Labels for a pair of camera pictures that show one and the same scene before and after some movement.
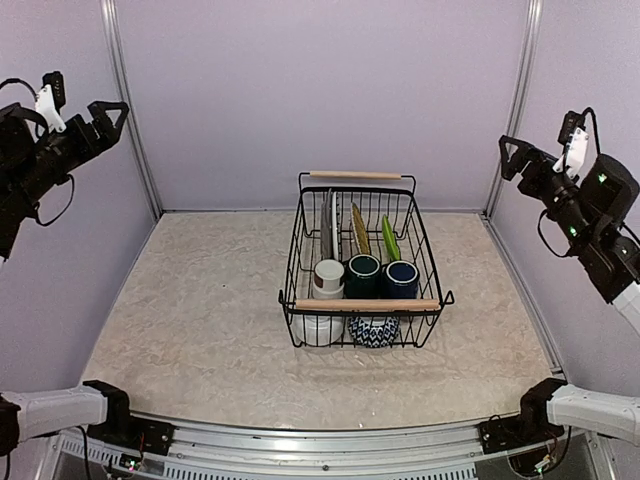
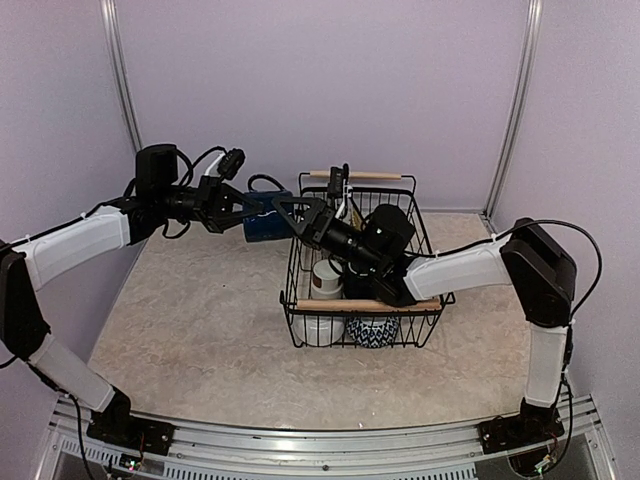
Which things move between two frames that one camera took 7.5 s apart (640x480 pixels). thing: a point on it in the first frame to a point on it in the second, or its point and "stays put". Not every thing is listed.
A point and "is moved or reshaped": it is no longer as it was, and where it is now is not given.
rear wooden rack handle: x=355 y=175 stays put
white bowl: x=316 y=329 stays put
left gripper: x=87 y=141 to x=214 y=203
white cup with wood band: x=328 y=279 stays put
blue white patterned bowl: x=373 y=331 stays put
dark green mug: x=363 y=277 stays put
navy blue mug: x=399 y=280 is moved or reshaped
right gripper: x=542 y=162 to x=310 y=231
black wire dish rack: x=362 y=272 stays put
